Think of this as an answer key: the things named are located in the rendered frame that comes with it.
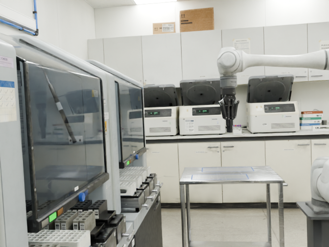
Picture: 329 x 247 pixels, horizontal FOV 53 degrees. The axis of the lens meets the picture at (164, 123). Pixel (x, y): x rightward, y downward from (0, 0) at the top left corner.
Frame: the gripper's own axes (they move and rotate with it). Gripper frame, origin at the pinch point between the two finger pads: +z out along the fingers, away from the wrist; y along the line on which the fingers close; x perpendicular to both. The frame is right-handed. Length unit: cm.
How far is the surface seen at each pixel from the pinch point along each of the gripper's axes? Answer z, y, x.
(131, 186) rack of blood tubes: 29, -50, 19
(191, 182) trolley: 33.8, -9.0, 25.5
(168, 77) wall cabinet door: -48, 97, 237
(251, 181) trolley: 33.7, 19.5, 4.7
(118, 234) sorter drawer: 39, -71, -16
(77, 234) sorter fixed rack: 29, -90, -31
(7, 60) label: -24, -110, -53
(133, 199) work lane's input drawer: 36, -50, 17
